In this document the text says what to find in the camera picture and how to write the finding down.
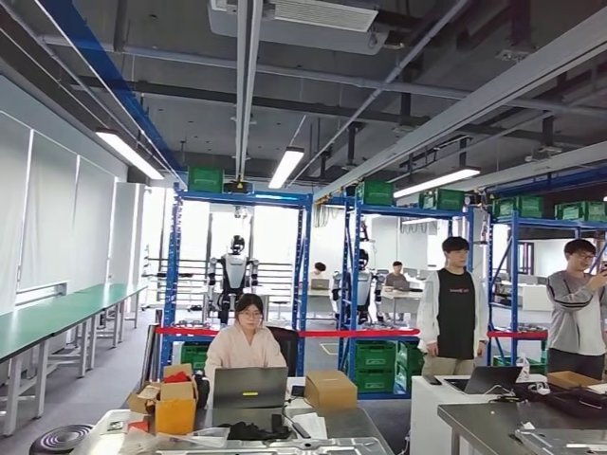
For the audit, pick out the blue steel shelf rack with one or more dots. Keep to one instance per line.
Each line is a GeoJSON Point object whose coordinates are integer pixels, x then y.
{"type": "Point", "coordinates": [514, 282]}
{"type": "Point", "coordinates": [352, 282]}
{"type": "Point", "coordinates": [171, 282]}

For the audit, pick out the long green top workbench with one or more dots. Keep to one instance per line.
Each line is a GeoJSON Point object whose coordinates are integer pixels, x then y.
{"type": "Point", "coordinates": [47, 317]}

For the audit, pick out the black car trim part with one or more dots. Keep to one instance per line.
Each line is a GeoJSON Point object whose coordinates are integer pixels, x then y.
{"type": "Point", "coordinates": [564, 402]}

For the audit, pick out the person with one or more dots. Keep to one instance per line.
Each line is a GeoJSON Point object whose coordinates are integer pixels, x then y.
{"type": "Point", "coordinates": [455, 314]}
{"type": "Point", "coordinates": [244, 351]}
{"type": "Point", "coordinates": [396, 277]}
{"type": "Point", "coordinates": [319, 273]}
{"type": "Point", "coordinates": [576, 314]}

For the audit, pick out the grey laptop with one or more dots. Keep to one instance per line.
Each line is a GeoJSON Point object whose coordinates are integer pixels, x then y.
{"type": "Point", "coordinates": [320, 284]}
{"type": "Point", "coordinates": [250, 388]}

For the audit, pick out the long ceiling light bar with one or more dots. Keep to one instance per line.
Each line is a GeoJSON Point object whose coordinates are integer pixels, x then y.
{"type": "Point", "coordinates": [436, 182]}
{"type": "Point", "coordinates": [286, 168]}
{"type": "Point", "coordinates": [130, 156]}

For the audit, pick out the white desk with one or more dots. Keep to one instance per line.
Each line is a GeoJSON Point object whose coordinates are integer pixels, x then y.
{"type": "Point", "coordinates": [320, 303]}
{"type": "Point", "coordinates": [401, 304]}

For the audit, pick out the black device with yellow label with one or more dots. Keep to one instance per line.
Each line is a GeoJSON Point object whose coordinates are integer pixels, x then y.
{"type": "Point", "coordinates": [238, 187]}

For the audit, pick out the white and black humanoid robot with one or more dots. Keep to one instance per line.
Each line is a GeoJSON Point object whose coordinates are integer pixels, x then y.
{"type": "Point", "coordinates": [362, 289]}
{"type": "Point", "coordinates": [235, 276]}

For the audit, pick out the black office chair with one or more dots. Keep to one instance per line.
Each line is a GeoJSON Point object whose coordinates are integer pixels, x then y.
{"type": "Point", "coordinates": [287, 348]}

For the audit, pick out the red barrier tape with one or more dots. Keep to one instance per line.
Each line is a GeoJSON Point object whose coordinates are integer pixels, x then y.
{"type": "Point", "coordinates": [360, 333]}

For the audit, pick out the closed brown cardboard box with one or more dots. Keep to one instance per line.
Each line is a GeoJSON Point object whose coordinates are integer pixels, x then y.
{"type": "Point", "coordinates": [331, 390]}

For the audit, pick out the white paper sheets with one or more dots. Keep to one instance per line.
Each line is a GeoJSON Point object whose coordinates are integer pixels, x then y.
{"type": "Point", "coordinates": [310, 426]}

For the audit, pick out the black cloth bundle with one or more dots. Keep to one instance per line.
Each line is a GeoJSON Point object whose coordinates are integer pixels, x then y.
{"type": "Point", "coordinates": [256, 430]}

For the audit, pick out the stamped sheet metal panel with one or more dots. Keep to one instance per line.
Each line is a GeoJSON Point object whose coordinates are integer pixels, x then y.
{"type": "Point", "coordinates": [564, 443]}
{"type": "Point", "coordinates": [285, 447]}

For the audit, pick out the red cloth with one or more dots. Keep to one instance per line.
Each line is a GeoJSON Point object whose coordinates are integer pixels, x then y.
{"type": "Point", "coordinates": [176, 377]}

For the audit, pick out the dark smartphone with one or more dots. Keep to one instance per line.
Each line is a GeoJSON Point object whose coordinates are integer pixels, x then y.
{"type": "Point", "coordinates": [432, 380]}

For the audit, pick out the clear plastic tray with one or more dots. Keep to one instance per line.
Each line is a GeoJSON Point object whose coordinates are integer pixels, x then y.
{"type": "Point", "coordinates": [208, 436]}

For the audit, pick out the open yellow cardboard box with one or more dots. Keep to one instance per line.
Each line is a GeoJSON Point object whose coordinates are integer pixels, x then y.
{"type": "Point", "coordinates": [175, 411]}

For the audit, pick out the white roller blind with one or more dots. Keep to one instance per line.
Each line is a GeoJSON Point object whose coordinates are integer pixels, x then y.
{"type": "Point", "coordinates": [12, 213]}
{"type": "Point", "coordinates": [92, 232]}
{"type": "Point", "coordinates": [47, 213]}

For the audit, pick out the wide grey overhead beam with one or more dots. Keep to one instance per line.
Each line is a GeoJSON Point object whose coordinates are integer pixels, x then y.
{"type": "Point", "coordinates": [497, 94]}

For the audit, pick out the black laptop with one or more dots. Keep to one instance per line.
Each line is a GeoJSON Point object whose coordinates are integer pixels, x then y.
{"type": "Point", "coordinates": [493, 378]}

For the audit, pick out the blue ceiling beam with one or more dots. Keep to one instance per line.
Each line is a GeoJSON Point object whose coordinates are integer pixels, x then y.
{"type": "Point", "coordinates": [104, 69]}

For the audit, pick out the narrow grey overhead beam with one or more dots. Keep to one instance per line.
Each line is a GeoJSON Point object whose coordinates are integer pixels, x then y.
{"type": "Point", "coordinates": [569, 160]}

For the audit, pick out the flat brown cardboard tray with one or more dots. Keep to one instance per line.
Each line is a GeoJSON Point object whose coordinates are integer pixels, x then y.
{"type": "Point", "coordinates": [571, 379]}

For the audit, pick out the black ribbed round disc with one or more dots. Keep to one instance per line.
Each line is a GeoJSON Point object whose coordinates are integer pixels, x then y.
{"type": "Point", "coordinates": [59, 441]}

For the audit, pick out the grey ceiling rail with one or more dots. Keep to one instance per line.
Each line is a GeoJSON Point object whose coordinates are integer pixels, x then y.
{"type": "Point", "coordinates": [246, 94]}

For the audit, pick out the leaning dark frame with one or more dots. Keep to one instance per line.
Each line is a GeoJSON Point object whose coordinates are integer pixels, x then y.
{"type": "Point", "coordinates": [151, 348]}

